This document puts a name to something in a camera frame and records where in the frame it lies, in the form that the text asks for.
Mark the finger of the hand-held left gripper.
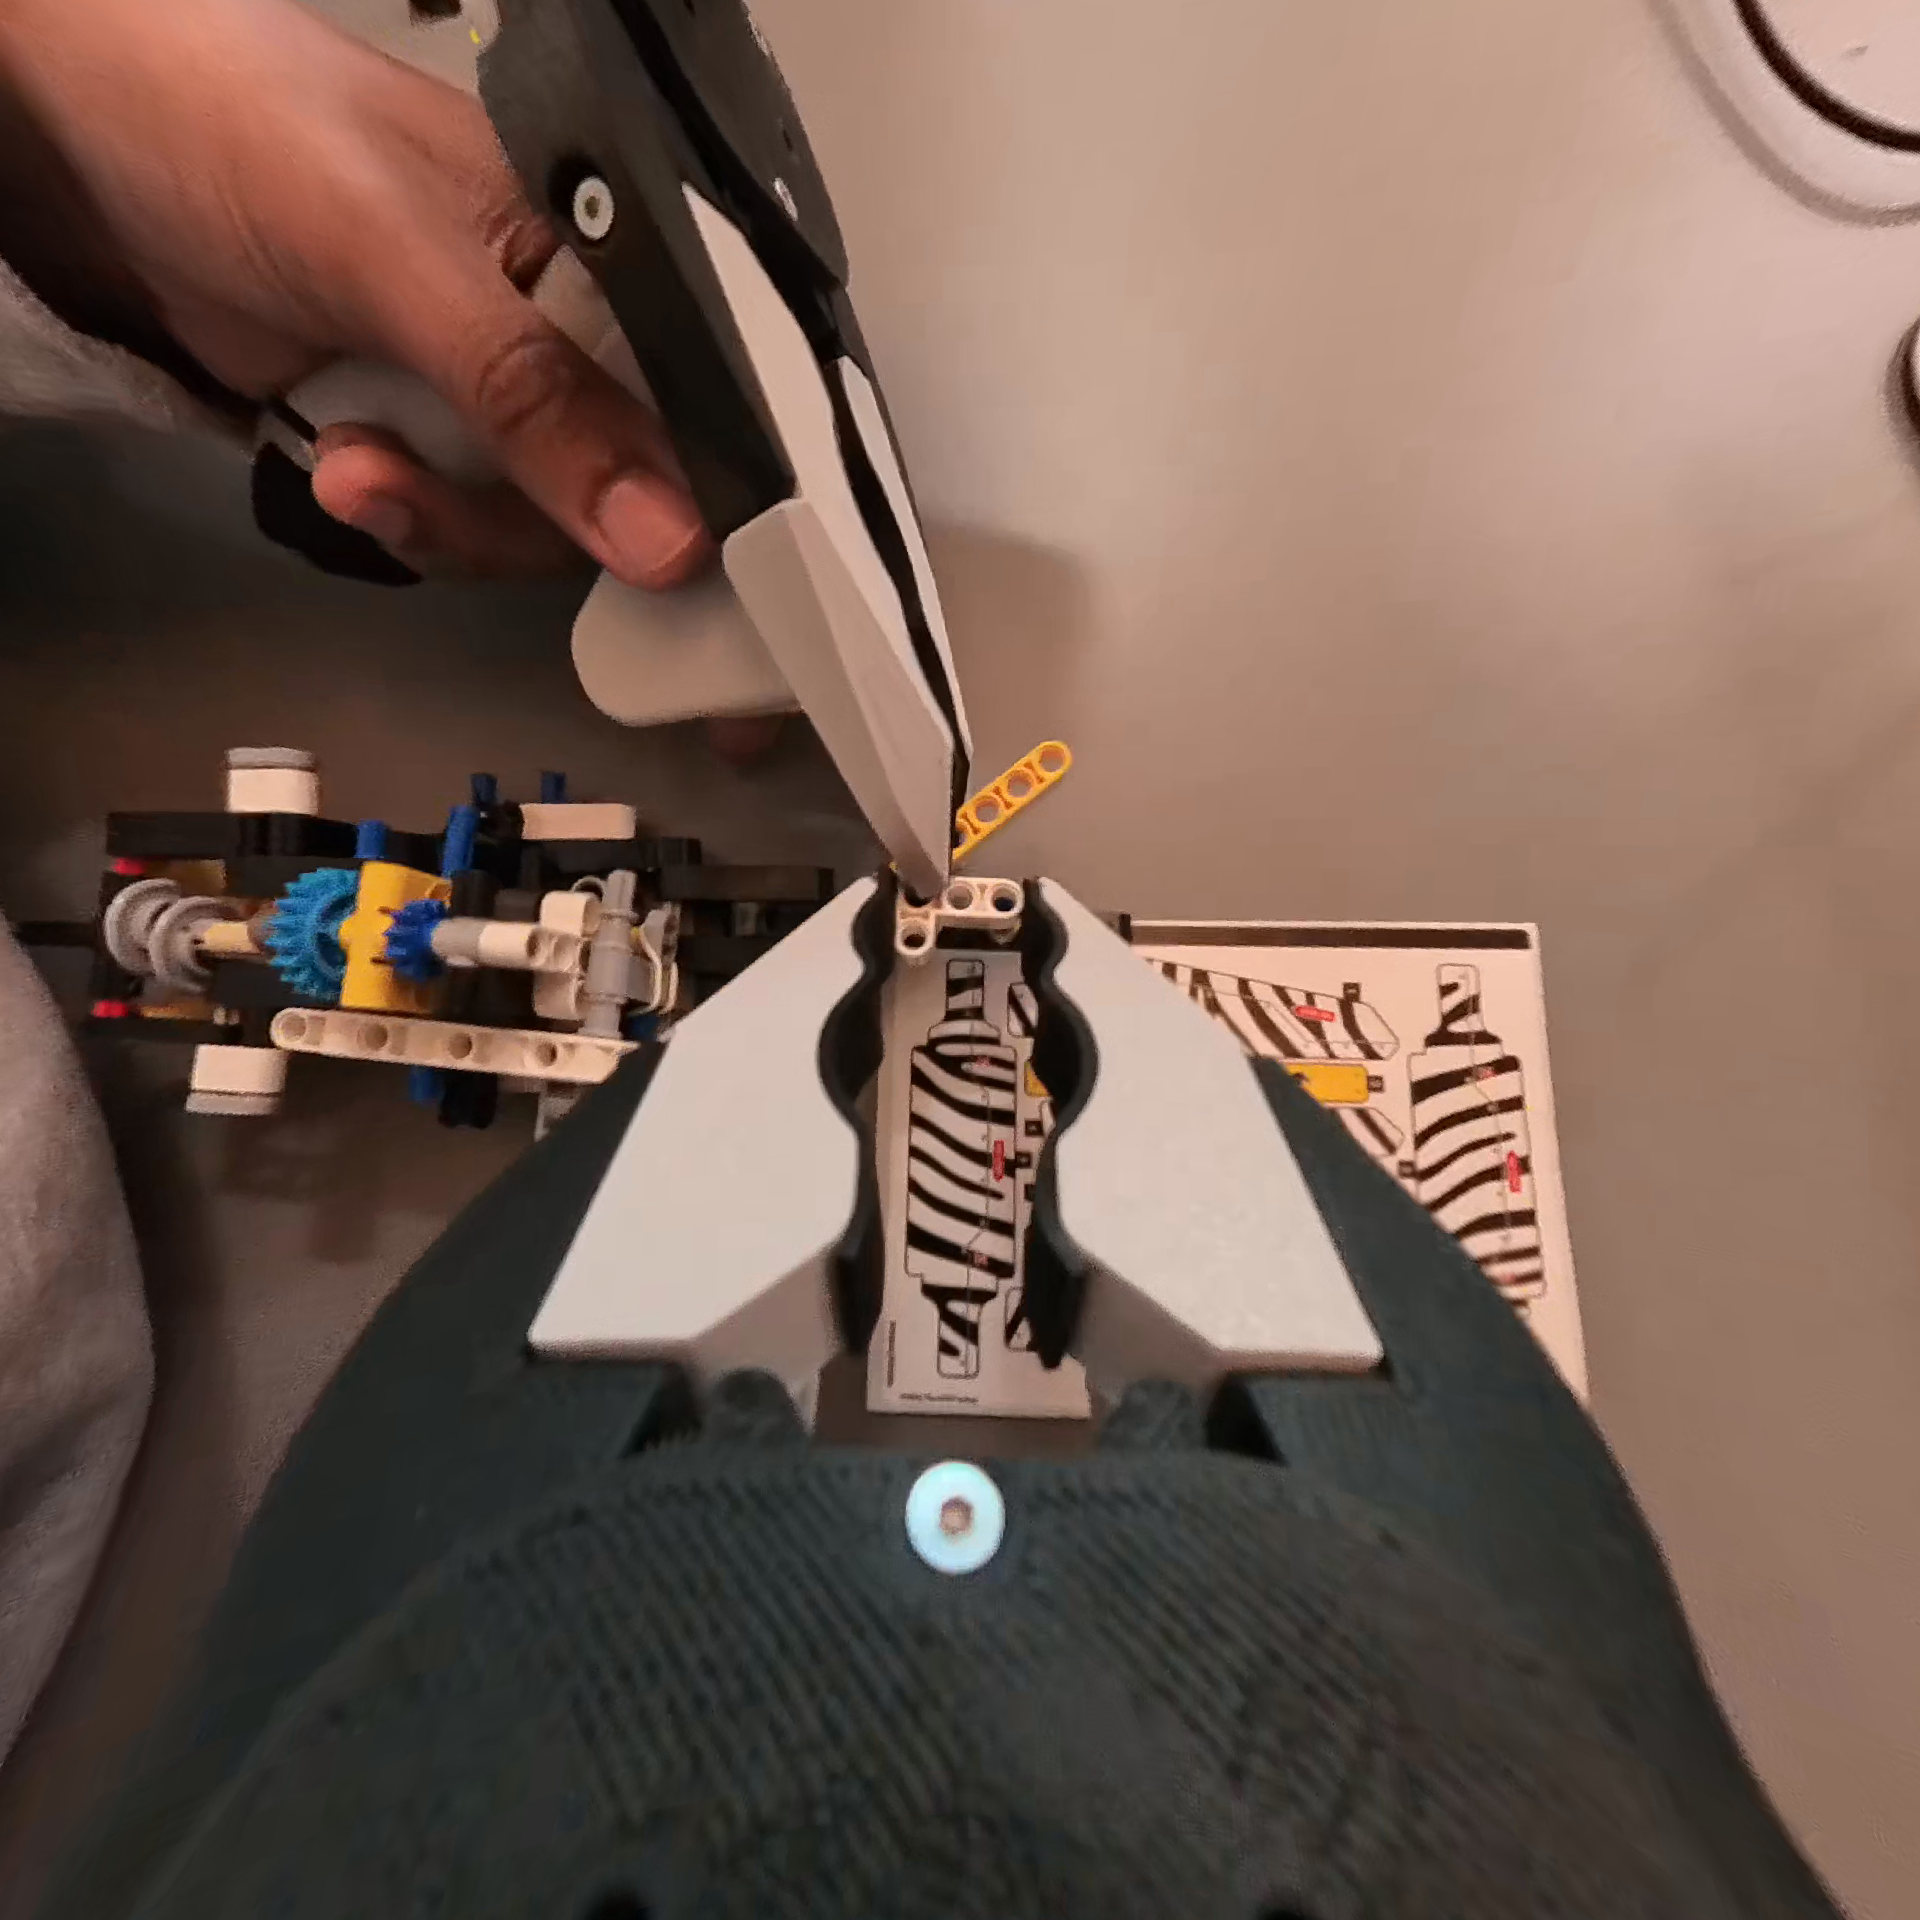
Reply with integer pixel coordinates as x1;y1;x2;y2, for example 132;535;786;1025
835;357;971;786
681;180;966;902

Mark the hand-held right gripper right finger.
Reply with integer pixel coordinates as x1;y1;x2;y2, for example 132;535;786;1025
1023;876;1385;1380

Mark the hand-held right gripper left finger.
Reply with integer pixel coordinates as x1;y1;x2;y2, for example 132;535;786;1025
524;876;887;1374

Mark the yellow lego beam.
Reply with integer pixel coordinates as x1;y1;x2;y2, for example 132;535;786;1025
953;738;1073;843

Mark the white lego T connector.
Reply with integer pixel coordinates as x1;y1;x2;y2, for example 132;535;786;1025
894;876;1030;960

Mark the lego vehicle chassis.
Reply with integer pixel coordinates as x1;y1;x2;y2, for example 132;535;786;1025
13;744;841;1130

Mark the person's left hand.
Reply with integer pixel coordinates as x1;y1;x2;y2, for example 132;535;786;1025
0;0;717;590

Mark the zebra striped sticker sheet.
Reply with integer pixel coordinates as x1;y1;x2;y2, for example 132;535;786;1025
863;919;1591;1420

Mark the person's grey sweatshirt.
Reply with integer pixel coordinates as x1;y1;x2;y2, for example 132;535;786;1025
0;919;157;1765

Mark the white monitor stand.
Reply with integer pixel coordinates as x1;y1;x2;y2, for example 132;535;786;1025
1649;0;1920;441

